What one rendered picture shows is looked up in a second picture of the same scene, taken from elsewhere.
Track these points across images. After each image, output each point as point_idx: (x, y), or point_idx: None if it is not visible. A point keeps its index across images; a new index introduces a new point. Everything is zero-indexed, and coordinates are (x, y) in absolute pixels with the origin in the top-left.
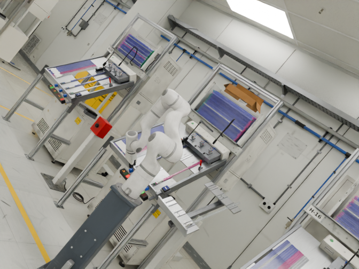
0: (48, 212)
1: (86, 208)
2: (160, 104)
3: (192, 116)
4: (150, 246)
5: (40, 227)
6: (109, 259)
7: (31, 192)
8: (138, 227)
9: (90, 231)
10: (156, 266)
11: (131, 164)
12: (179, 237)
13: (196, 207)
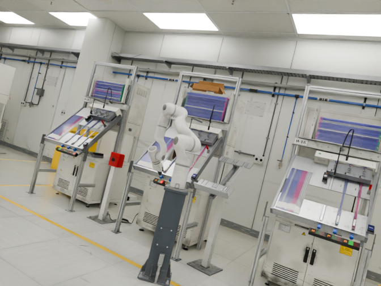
0: (114, 239)
1: (135, 226)
2: (163, 117)
3: None
4: (199, 225)
5: (118, 249)
6: (178, 245)
7: (92, 232)
8: (188, 212)
9: (165, 227)
10: (215, 232)
11: (161, 171)
12: (220, 204)
13: None
